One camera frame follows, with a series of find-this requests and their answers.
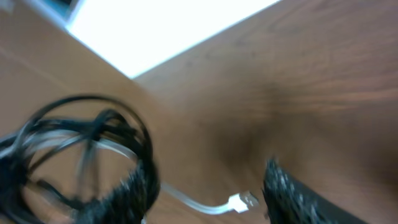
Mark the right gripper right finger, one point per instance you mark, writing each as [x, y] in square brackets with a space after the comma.
[291, 202]

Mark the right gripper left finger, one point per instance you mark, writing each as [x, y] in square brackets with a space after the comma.
[127, 203]

